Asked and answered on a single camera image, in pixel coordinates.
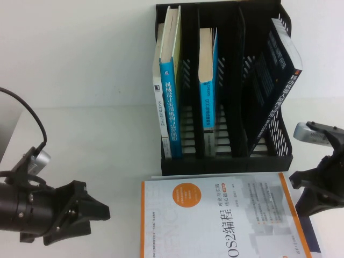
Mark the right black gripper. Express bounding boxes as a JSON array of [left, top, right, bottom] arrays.
[[289, 149, 344, 218]]

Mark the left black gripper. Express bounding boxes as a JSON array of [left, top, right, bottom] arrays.
[[20, 181, 111, 246]]

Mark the white orange ROS2 book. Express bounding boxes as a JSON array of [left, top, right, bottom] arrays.
[[139, 171, 313, 258]]

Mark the white book with navy patch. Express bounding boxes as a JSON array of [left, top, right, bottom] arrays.
[[150, 173, 323, 255]]

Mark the black plastic book stand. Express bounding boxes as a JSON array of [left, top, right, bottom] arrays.
[[154, 0, 294, 177]]

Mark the dark navy robot book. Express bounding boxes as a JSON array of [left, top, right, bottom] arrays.
[[247, 18, 303, 157]]

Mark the thin white book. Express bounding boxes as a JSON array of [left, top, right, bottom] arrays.
[[152, 23, 173, 161]]

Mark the light blue DTC book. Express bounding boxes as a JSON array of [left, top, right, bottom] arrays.
[[198, 26, 219, 158]]

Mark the thick blue-spined book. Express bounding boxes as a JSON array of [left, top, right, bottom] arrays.
[[159, 5, 184, 160]]

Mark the right black camera bracket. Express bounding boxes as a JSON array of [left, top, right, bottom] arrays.
[[306, 120, 344, 162]]

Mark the black camera bracket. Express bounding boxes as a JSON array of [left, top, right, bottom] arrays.
[[0, 146, 48, 190], [306, 120, 344, 162]]

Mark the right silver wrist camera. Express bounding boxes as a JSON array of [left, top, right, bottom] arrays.
[[292, 121, 333, 147]]

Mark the left black camera bracket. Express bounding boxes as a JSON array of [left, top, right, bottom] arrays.
[[0, 146, 48, 190]]

